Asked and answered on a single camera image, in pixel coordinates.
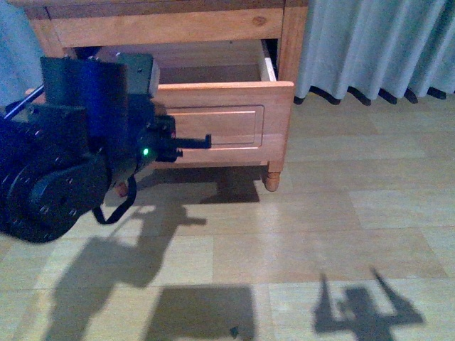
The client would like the wooden nightstand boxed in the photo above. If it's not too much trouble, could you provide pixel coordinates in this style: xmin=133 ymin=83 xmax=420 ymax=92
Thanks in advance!
xmin=15 ymin=1 xmax=308 ymax=192

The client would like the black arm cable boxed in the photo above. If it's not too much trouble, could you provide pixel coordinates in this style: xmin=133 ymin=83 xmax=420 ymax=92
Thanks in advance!
xmin=92 ymin=175 xmax=138 ymax=225

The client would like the wooden drawer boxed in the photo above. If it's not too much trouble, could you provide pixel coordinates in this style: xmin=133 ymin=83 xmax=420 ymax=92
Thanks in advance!
xmin=96 ymin=40 xmax=294 ymax=173

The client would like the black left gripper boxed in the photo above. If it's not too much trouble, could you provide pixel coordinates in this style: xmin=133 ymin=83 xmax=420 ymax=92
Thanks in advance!
xmin=136 ymin=102 xmax=212 ymax=172

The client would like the grey curtain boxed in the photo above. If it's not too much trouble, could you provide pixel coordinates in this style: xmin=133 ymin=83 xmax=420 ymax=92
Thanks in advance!
xmin=1 ymin=1 xmax=454 ymax=99

